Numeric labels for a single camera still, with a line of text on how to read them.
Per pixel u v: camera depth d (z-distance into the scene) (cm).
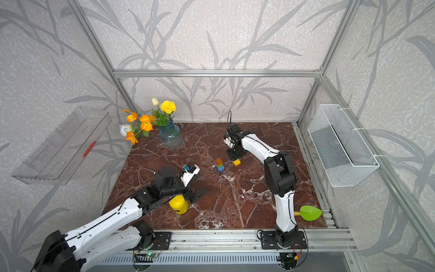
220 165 91
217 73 97
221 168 91
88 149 67
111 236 48
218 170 92
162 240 74
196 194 67
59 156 67
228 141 88
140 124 69
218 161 90
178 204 74
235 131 78
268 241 73
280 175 53
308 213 82
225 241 75
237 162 91
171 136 99
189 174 66
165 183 60
